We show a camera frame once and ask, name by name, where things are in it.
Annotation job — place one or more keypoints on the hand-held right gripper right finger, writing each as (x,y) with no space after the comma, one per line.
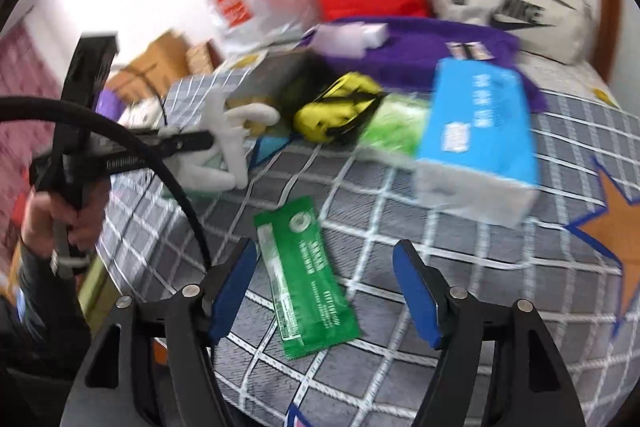
(417,297)

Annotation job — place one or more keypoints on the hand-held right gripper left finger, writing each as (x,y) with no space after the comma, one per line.
(232,292)

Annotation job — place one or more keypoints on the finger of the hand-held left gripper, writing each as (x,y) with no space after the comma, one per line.
(187,142)

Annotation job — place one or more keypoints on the white plush glove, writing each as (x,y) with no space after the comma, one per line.
(225,147)

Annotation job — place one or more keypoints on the green sachet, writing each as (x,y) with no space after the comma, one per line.
(305,277)

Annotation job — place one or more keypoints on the white sponge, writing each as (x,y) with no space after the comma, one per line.
(350,39)

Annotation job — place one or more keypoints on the person's left forearm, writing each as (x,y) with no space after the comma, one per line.
(45,307)

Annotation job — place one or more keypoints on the person's left hand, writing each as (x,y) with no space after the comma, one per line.
(40,222)

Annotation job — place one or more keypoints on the grey checkered blanket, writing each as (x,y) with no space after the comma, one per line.
(450,257)

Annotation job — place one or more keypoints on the pink patterned cloth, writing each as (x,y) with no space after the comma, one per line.
(20,117)

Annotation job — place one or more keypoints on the cardboard box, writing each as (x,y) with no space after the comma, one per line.
(150,67)

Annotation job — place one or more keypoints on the patterned book box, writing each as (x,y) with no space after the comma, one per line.
(202,57)

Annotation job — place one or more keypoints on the dark green tin box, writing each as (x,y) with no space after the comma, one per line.
(270,82)

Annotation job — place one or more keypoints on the yellow and black fabric pouch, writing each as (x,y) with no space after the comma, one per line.
(335,107)

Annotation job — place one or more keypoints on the green and white tissue packet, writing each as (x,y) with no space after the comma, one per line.
(395,129)

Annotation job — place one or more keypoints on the blue tissue pack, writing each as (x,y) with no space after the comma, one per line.
(475,132)

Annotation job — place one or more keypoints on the purple towel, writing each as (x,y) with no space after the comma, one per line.
(415,52)

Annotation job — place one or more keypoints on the newspaper print bedsheet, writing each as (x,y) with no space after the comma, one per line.
(565,77)

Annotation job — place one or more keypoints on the grey zip pouch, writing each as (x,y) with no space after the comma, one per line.
(510,2)

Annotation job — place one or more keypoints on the brown wooden door frame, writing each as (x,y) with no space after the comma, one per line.
(611,27)

